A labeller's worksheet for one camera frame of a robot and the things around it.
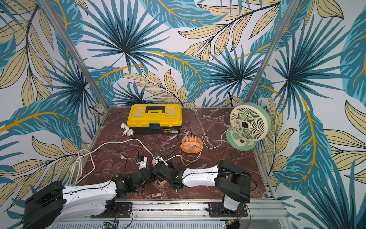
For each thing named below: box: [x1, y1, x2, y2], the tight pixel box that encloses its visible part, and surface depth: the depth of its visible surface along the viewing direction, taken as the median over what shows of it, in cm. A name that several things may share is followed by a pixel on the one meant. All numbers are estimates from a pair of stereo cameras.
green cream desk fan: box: [225, 102, 272, 152], surface depth 83 cm
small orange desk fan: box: [180, 135, 204, 163], surface depth 89 cm
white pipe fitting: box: [120, 123, 135, 137], surface depth 103 cm
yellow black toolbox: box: [126, 104, 183, 135], surface depth 94 cm
